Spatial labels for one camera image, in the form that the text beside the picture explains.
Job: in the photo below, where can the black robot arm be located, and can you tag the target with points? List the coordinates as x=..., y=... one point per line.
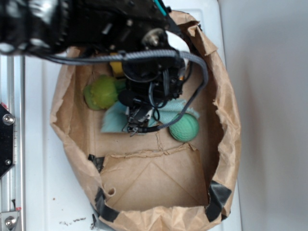
x=30, y=27

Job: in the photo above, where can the fuzzy lime green toy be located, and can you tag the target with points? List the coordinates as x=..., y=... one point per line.
x=103, y=92

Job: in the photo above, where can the teal green ball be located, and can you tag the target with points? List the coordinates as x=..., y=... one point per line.
x=186, y=129

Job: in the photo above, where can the teal blue cloth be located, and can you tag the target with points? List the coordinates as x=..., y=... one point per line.
x=115, y=117

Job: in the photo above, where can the aluminium frame rail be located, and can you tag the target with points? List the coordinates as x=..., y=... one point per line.
x=12, y=95

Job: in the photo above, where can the metal corner bracket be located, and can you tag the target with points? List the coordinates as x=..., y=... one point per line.
x=10, y=221

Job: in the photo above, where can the brown paper bag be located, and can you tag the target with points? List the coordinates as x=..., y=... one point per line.
x=152, y=182

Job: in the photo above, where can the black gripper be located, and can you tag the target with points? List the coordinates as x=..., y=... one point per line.
x=142, y=32

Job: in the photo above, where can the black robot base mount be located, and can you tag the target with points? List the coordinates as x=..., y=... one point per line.
x=7, y=121

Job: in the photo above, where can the yellow sponge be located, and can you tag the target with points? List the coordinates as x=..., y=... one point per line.
x=117, y=69

